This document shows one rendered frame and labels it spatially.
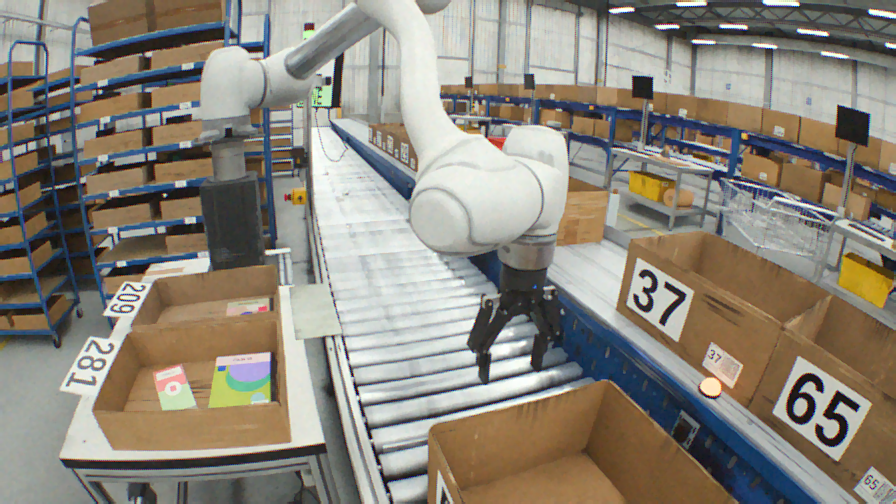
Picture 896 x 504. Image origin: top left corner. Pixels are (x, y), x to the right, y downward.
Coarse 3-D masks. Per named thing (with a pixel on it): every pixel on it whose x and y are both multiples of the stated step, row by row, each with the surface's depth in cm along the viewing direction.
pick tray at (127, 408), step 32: (128, 352) 70; (160, 352) 76; (192, 352) 79; (224, 352) 82; (256, 352) 85; (128, 384) 66; (192, 384) 73; (96, 416) 48; (128, 416) 51; (160, 416) 53; (192, 416) 55; (224, 416) 58; (256, 416) 60; (288, 416) 68; (128, 448) 53; (160, 448) 55; (192, 448) 58; (224, 448) 60
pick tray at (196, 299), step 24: (168, 288) 100; (192, 288) 104; (216, 288) 107; (240, 288) 110; (264, 288) 113; (144, 312) 85; (168, 312) 98; (192, 312) 100; (216, 312) 101; (264, 312) 87
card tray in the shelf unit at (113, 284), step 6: (144, 264) 214; (150, 264) 215; (138, 270) 213; (144, 270) 215; (108, 276) 186; (114, 276) 195; (120, 276) 184; (126, 276) 186; (132, 276) 187; (138, 276) 189; (108, 282) 182; (114, 282) 183; (120, 282) 185; (138, 282) 190; (108, 288) 183; (114, 288) 184
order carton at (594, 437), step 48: (432, 432) 49; (480, 432) 53; (528, 432) 57; (576, 432) 61; (624, 432) 55; (432, 480) 51; (480, 480) 58; (528, 480) 59; (576, 480) 58; (624, 480) 54; (672, 480) 44
